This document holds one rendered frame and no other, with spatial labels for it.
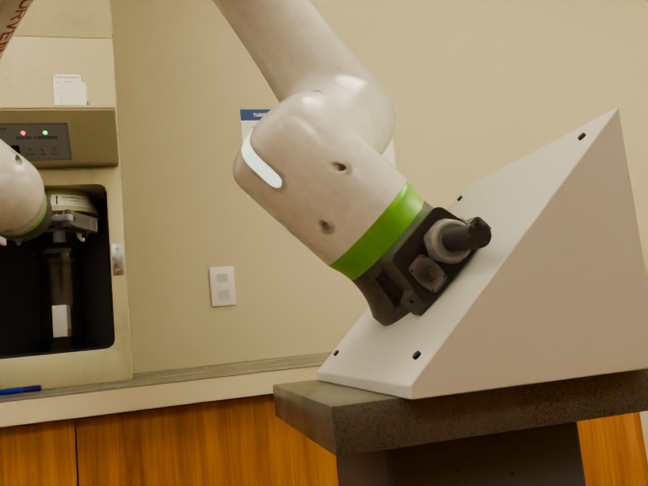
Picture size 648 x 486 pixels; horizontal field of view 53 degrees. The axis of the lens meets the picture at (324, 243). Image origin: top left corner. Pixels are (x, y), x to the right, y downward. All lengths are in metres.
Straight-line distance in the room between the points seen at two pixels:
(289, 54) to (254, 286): 1.21
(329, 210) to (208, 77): 1.46
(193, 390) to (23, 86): 0.79
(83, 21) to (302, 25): 0.91
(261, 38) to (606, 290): 0.48
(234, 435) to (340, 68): 0.69
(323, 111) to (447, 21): 1.74
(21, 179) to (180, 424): 0.52
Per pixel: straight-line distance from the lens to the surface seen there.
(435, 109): 2.26
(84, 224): 1.20
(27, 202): 0.94
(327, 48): 0.83
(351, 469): 0.75
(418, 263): 0.63
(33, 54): 1.63
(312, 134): 0.67
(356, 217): 0.66
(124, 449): 1.22
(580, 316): 0.60
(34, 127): 1.48
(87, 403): 1.18
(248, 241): 1.96
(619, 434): 1.56
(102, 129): 1.47
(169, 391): 1.18
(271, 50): 0.83
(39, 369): 1.49
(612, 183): 0.65
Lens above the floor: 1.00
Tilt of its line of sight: 8 degrees up
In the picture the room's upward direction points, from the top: 6 degrees counter-clockwise
